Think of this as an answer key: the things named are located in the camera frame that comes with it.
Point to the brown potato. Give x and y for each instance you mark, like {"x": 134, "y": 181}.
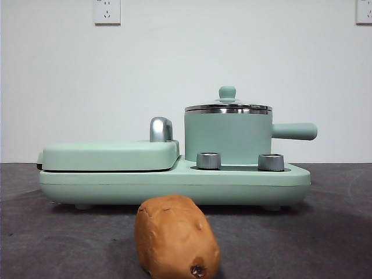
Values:
{"x": 174, "y": 238}

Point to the white wall socket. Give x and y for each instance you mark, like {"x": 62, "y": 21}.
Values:
{"x": 364, "y": 11}
{"x": 107, "y": 13}

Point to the silver control knob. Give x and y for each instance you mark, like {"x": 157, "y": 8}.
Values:
{"x": 271, "y": 162}
{"x": 208, "y": 160}

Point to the green breakfast machine base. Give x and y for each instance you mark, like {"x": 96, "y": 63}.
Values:
{"x": 174, "y": 189}

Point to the glass lid with green knob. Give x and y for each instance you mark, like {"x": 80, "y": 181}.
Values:
{"x": 228, "y": 92}

